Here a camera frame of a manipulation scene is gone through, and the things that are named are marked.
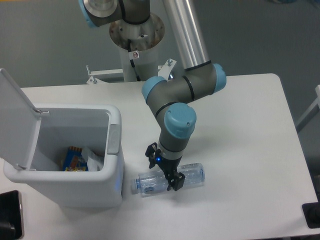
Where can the white table leg bracket left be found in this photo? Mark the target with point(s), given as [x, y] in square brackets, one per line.
[104, 76]

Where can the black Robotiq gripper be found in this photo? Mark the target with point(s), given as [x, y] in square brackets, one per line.
[169, 167]

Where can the clear plastic bottle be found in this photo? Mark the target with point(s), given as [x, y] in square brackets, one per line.
[154, 182]

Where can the black device corner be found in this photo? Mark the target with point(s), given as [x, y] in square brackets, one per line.
[312, 214]
[11, 216]

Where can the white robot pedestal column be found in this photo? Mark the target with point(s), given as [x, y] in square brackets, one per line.
[138, 62]

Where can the white table bracket middle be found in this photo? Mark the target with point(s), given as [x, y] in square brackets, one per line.
[166, 70]

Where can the white plastic trash can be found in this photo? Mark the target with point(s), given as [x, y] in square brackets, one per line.
[98, 127]

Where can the colourful snack package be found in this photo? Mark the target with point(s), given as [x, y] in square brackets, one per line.
[73, 161]

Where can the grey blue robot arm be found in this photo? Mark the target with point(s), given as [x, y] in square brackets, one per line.
[168, 100]

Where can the black device left corner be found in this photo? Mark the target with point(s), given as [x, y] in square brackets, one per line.
[11, 216]

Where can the white frame right edge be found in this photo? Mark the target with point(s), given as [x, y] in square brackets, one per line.
[310, 112]

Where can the black device right corner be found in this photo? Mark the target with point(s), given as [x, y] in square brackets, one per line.
[312, 214]

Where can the clear plastic wrapper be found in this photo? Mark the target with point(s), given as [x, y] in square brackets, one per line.
[94, 162]

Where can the white trash can lid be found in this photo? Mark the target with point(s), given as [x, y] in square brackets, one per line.
[19, 124]

